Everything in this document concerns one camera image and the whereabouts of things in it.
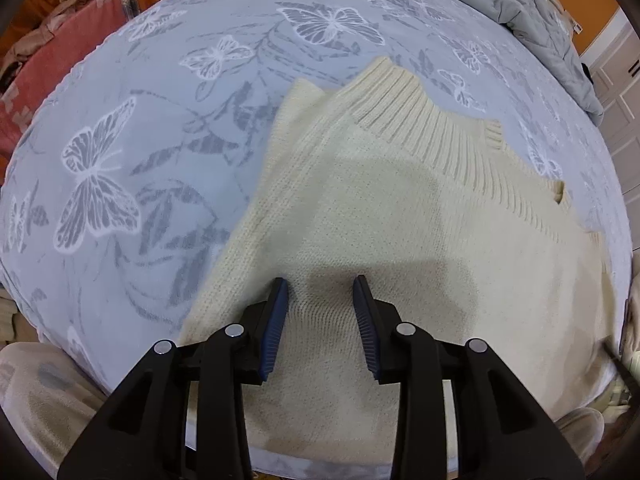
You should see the pink floral towel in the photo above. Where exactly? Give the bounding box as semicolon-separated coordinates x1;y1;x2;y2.
0;0;128;161

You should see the person's light patterned trouser leg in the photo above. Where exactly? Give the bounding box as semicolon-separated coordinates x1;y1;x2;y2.
0;341;108;480

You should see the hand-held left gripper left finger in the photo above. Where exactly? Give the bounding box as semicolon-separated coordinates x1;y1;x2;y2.
56;277;290;480

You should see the grey butterfly print blanket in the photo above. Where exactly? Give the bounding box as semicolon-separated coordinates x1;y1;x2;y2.
0;0;635;480

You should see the grey quilted blanket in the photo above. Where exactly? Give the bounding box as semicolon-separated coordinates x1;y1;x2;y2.
382;0;606;126

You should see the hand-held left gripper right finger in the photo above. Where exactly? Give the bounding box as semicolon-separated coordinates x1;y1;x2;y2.
352;275;586;480

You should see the cream knitted sweater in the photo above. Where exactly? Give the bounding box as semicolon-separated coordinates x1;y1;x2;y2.
178;56;623;467

